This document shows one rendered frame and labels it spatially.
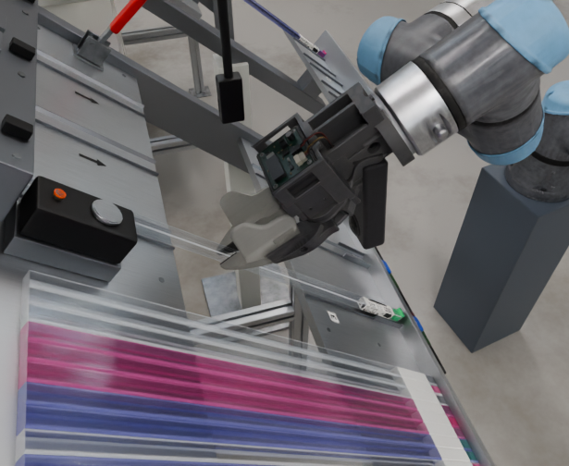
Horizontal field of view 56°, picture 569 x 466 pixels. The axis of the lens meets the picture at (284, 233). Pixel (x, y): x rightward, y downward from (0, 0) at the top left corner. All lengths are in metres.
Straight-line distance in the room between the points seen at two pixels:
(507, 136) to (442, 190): 1.52
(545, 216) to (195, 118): 0.78
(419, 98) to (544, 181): 0.82
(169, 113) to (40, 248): 0.42
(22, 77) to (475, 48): 0.35
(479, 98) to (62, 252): 0.35
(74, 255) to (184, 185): 1.65
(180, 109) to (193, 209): 1.18
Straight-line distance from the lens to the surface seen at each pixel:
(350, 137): 0.47
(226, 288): 1.69
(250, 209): 0.54
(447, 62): 0.48
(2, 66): 0.47
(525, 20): 0.49
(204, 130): 0.82
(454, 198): 2.06
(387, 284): 0.79
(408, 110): 0.47
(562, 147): 1.22
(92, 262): 0.42
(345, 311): 0.67
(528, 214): 1.26
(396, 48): 0.63
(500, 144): 0.58
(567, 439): 1.62
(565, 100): 1.18
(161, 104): 0.78
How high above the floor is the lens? 1.35
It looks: 47 degrees down
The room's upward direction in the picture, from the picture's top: straight up
